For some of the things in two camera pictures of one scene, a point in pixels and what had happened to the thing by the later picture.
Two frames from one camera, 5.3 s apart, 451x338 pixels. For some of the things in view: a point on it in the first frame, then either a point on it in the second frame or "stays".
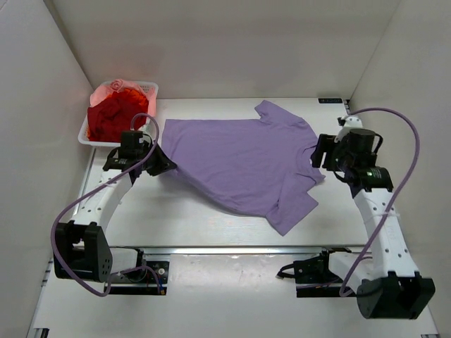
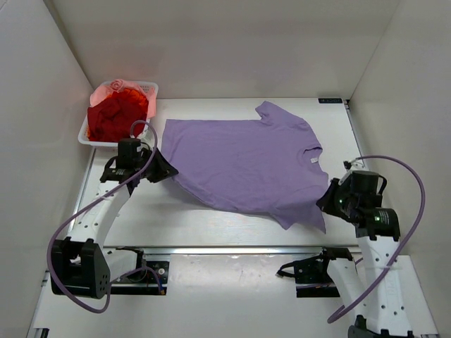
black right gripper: [325, 144] → [325, 202]
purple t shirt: [262, 167] stays
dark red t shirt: [108, 120] stays
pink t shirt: [118, 85] stays
